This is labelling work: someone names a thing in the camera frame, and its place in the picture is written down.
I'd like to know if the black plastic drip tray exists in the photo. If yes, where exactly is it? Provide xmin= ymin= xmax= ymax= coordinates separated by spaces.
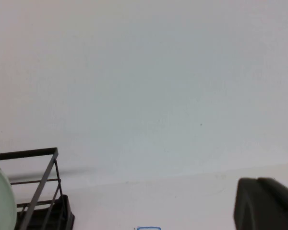
xmin=14 ymin=194 xmax=75 ymax=230

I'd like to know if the pale green round plate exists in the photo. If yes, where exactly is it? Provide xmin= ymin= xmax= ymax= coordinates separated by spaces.
xmin=0 ymin=159 xmax=18 ymax=230

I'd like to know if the black wire dish rack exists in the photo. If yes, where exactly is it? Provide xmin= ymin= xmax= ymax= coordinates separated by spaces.
xmin=0 ymin=147 xmax=64 ymax=230

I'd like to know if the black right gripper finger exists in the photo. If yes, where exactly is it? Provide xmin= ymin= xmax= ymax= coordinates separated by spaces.
xmin=233 ymin=177 xmax=288 ymax=230

